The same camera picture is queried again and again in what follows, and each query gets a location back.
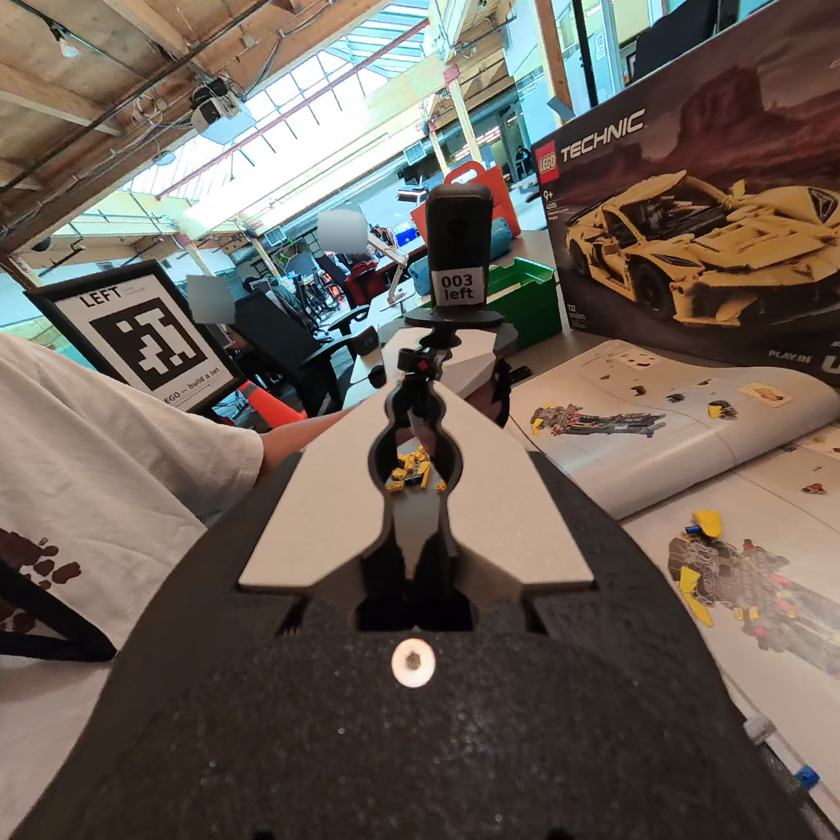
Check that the person's white shirt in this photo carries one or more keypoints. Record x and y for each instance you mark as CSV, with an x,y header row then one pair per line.
x,y
98,459

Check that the green plastic bin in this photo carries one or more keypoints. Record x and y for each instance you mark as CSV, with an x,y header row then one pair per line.
x,y
525,295

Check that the lego instruction booklet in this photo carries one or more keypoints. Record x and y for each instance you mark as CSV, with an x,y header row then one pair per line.
x,y
656,446

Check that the white printed sign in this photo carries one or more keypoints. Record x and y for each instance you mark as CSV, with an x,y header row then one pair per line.
x,y
151,328

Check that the person's left forearm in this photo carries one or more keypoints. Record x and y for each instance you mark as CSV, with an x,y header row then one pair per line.
x,y
295,439

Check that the person's left hand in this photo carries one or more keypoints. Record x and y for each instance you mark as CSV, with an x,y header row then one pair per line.
x,y
489,403

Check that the white ceiling projector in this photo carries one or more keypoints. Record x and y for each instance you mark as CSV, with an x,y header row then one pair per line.
x,y
210,108

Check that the blue wrapped roll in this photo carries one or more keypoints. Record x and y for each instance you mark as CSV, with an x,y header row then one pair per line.
x,y
504,239

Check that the heap of yellow lego parts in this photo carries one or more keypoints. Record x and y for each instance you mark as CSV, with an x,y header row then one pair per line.
x,y
410,469

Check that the black office chair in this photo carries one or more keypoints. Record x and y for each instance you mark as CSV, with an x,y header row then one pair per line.
x,y
282,341

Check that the orange carry bag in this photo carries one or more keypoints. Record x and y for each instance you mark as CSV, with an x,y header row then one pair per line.
x,y
508,190

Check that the red office chair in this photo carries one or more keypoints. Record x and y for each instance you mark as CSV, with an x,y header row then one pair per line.
x,y
364,282

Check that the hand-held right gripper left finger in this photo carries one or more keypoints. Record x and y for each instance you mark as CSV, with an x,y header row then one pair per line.
x,y
315,518

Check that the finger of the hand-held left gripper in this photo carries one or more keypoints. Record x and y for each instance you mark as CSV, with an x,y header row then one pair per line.
x,y
392,351
476,361

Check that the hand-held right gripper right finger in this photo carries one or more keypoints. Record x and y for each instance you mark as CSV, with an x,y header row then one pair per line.
x,y
518,518

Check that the lego set box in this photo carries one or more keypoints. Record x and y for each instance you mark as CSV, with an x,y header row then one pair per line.
x,y
689,229

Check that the white desk lamp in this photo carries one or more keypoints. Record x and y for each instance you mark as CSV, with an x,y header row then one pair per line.
x,y
394,275

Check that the black lego connector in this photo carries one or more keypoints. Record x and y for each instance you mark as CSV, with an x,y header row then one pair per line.
x,y
408,359

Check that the orange traffic cone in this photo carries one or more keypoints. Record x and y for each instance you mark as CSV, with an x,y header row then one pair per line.
x,y
272,407

